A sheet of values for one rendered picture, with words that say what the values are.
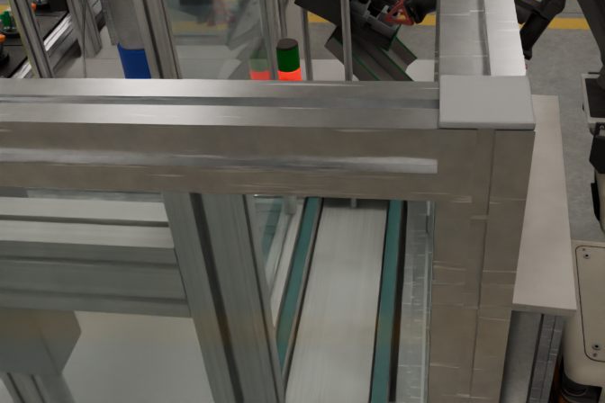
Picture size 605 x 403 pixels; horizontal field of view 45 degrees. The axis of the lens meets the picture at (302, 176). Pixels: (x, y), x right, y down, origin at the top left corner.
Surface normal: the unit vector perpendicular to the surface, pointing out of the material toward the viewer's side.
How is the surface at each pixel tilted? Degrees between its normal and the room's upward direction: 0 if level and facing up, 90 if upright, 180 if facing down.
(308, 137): 90
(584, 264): 0
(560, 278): 0
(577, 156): 0
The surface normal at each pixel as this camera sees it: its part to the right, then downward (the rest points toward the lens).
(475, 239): -0.15, 0.62
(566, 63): -0.08, -0.79
